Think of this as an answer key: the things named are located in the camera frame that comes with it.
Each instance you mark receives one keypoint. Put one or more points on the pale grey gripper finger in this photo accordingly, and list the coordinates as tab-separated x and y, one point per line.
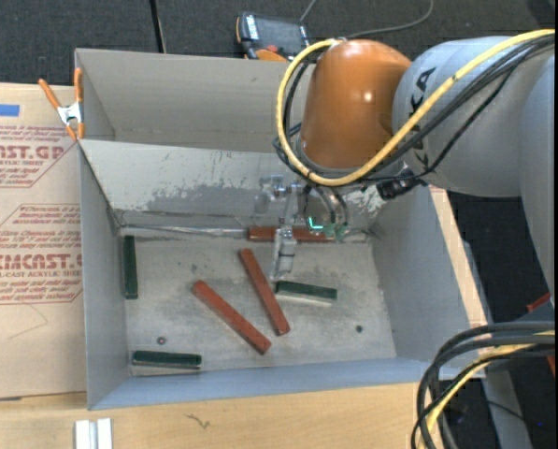
277	262
289	250

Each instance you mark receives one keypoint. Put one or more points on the red-brown flat block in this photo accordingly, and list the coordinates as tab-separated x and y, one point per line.
264	293
260	234
232	317

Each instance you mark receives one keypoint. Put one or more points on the dark green flat block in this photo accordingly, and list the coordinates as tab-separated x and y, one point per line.
166	359
130	267
306	292

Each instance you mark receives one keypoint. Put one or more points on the grey metal bin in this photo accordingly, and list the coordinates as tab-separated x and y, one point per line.
175	297

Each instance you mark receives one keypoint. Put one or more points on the brown cardboard board red print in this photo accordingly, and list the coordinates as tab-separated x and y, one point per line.
35	250

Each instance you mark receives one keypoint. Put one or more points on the black cylinder on white bracket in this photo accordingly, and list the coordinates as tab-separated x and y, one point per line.
397	187

